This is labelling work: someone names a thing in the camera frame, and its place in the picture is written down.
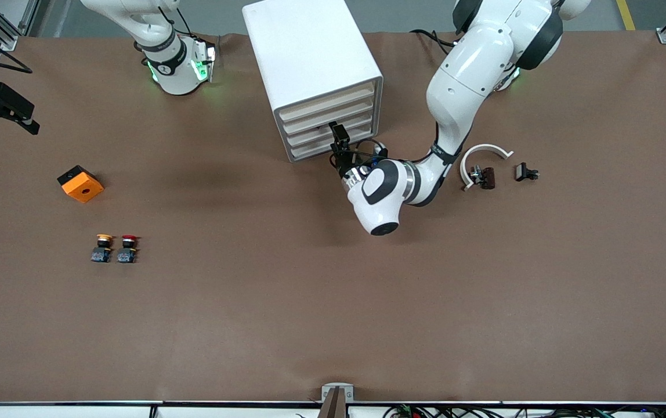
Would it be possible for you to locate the red push button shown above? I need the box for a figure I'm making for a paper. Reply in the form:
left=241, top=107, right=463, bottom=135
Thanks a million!
left=117, top=234, right=141, bottom=264

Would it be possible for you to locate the white curved plastic piece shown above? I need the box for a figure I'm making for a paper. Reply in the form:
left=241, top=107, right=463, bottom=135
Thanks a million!
left=459, top=143, right=514, bottom=192

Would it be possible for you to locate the black base cable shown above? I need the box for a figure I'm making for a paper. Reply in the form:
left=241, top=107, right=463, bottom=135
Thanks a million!
left=410, top=28, right=455, bottom=56
left=156, top=0, right=196, bottom=42

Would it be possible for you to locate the white arm base connector plate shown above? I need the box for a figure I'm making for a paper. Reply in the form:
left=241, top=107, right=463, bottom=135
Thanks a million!
left=193, top=38, right=218, bottom=83

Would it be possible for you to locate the brown camera post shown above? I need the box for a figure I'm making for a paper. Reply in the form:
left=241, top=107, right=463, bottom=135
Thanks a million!
left=317, top=388, right=348, bottom=418

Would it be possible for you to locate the brown table cover mat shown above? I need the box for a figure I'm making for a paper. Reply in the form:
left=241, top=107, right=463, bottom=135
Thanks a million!
left=0, top=30, right=666, bottom=404

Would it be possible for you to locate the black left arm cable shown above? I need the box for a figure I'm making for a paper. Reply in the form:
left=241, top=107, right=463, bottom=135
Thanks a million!
left=349, top=138, right=389, bottom=170

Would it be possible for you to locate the orange and black box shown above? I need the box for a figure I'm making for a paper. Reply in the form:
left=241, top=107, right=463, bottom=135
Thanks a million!
left=57, top=165, right=104, bottom=204

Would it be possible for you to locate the small brown component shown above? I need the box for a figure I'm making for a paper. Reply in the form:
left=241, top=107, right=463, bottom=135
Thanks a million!
left=469, top=165, right=496, bottom=190

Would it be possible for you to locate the small grey metal bracket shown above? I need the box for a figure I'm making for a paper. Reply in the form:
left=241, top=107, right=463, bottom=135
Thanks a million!
left=321, top=383, right=354, bottom=402

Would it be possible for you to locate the yellow push button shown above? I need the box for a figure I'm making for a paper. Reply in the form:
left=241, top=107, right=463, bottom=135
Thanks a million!
left=91, top=234, right=115, bottom=264

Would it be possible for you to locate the white table edge rail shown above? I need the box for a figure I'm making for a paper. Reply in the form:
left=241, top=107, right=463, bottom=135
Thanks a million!
left=0, top=401, right=666, bottom=418

